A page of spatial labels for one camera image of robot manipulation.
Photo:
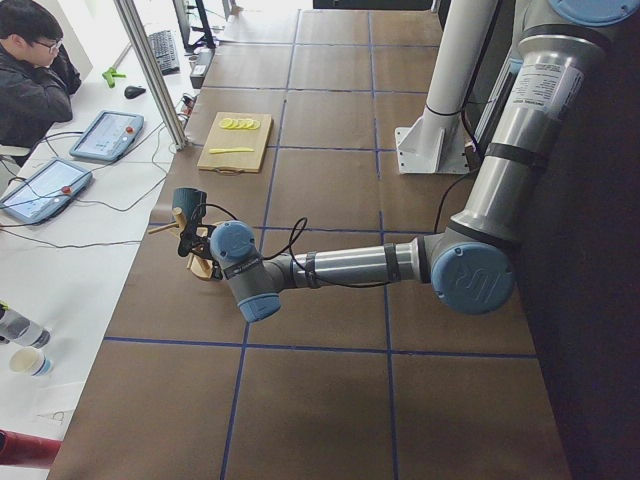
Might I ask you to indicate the blue cup yellow inside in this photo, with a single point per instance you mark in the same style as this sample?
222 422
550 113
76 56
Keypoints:
188 199

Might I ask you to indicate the green clamp tool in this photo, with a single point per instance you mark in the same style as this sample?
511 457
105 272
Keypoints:
111 75

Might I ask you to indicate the wooden cup rack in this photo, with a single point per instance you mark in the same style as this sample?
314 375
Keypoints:
201 268

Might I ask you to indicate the yellow toy knife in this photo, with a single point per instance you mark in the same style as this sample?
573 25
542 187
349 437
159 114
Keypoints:
219 151

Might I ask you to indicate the wooden cutting board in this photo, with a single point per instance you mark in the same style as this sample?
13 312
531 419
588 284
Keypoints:
236 162

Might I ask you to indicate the blue tape strip lengthwise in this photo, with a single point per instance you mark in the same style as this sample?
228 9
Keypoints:
263 225

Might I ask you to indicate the paper cup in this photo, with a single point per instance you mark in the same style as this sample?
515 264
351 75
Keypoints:
30 361

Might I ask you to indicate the teach pendant far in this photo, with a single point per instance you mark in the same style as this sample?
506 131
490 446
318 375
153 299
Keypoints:
108 137

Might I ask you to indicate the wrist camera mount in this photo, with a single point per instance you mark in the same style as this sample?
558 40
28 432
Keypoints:
190 241

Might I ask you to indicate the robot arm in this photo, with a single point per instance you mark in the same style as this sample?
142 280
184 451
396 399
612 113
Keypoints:
467 257

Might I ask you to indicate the black computer mouse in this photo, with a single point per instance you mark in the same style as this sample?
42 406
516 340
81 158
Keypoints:
132 92

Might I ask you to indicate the white pillar with base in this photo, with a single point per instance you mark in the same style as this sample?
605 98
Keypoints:
434 144

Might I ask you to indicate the lemon slices row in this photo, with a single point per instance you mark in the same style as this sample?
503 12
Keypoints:
228 123

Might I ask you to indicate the person in dark jacket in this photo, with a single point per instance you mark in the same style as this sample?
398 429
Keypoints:
37 75

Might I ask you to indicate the teach pendant near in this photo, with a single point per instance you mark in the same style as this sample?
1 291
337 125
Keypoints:
47 192

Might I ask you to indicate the blue tape strip far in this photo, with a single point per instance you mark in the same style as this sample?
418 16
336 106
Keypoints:
387 319

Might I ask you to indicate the clear water bottle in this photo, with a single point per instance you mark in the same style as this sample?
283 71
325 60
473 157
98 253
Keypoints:
19 329

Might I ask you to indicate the aluminium frame post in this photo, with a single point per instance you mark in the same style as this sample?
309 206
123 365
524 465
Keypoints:
136 33

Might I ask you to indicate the black box with label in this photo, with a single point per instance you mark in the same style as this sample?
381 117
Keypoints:
200 63

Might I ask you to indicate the teach pendant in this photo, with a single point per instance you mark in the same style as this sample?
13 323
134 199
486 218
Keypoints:
47 192
108 137

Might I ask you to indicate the black keyboard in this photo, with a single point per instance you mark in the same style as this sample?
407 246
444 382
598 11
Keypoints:
163 47

